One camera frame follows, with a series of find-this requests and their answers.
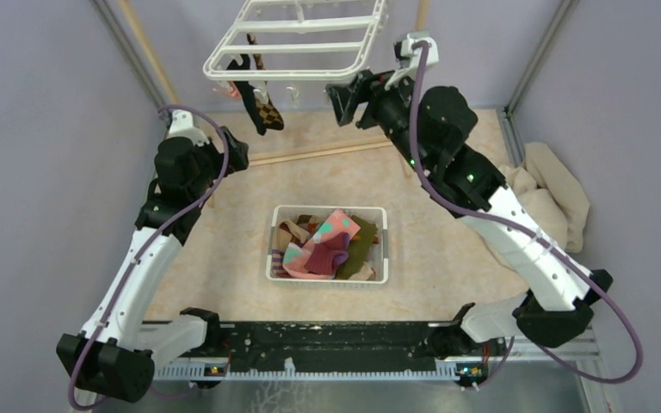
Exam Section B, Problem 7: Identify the pink plastic clip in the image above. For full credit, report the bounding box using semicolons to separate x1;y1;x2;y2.
213;81;242;101

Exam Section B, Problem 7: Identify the black sock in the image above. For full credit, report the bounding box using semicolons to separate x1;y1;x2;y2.
227;54;267;136

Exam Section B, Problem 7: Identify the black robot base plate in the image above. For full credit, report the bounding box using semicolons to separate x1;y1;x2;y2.
169;320;509;391

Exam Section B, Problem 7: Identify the pink patterned sock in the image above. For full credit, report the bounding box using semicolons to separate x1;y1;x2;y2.
282;209;360;280

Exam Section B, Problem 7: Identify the beige crumpled cloth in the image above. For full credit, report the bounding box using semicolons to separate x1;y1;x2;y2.
497;142;590;254

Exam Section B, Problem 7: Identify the maroon striped beige sock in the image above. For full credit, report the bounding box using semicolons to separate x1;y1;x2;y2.
270;220;310;278

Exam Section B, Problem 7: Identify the olive green striped sock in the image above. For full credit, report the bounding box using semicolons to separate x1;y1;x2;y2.
336;215;378;280

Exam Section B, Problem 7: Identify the white plastic sock hanger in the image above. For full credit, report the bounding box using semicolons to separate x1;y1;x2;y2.
202;1;388;103

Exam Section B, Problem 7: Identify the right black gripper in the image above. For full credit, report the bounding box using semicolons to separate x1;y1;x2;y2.
324;65;430;175

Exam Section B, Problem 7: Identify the white plastic basket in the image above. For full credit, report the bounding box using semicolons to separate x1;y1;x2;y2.
266;205;390;288

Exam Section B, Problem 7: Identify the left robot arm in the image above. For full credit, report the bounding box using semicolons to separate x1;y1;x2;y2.
56;126;249;411

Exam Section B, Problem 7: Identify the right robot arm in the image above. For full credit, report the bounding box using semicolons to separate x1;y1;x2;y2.
324;71;612;354

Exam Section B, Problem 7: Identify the aluminium frame rail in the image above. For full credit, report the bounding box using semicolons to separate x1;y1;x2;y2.
70;322;617;413

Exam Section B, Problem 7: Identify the brown argyle sock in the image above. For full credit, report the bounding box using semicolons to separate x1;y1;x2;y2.
245;33;285;136

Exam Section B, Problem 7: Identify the wooden hanger rack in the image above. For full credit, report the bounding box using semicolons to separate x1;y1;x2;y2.
114;0;431;179

